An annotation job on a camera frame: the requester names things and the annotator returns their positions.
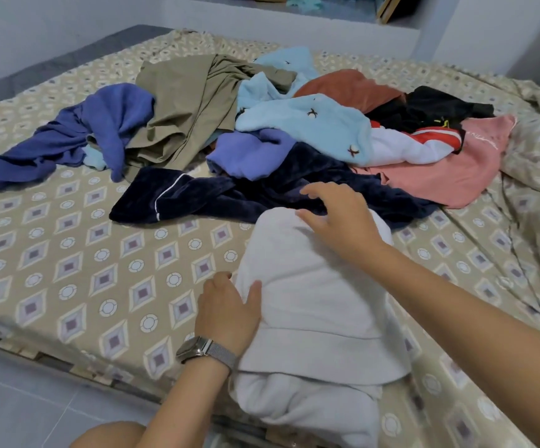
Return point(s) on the person's right hand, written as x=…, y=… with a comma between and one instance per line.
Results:
x=344, y=219

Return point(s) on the person's left hand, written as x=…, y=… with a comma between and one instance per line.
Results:
x=225, y=315

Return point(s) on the white red-striped zip jacket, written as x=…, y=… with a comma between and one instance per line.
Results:
x=316, y=322

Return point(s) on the navy velvet garment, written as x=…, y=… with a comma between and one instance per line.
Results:
x=251, y=191

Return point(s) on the light blue fleece garment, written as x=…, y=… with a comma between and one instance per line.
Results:
x=307, y=121

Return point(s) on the pink shirt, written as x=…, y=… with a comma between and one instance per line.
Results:
x=461, y=168

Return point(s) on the rust brown garment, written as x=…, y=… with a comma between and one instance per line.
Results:
x=349, y=88

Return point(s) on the black garment yellow print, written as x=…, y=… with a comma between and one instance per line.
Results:
x=429, y=107

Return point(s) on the bed with patterned beige sheet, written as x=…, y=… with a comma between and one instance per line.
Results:
x=55, y=275

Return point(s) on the olive green trousers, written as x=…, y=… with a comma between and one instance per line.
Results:
x=190, y=102

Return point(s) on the light blue fleece pajama pants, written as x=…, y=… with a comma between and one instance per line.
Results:
x=94, y=158

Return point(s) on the person's right forearm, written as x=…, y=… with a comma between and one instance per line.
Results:
x=475, y=340

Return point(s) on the person's left forearm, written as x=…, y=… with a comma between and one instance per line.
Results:
x=186, y=406

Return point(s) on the person's left leg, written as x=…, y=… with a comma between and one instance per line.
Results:
x=109, y=435

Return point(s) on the grey band wristwatch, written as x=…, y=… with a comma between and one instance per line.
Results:
x=204, y=348

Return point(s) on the leaning wooden picture frames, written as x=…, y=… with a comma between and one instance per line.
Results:
x=396, y=4

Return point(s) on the teal small item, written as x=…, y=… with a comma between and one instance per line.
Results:
x=305, y=2

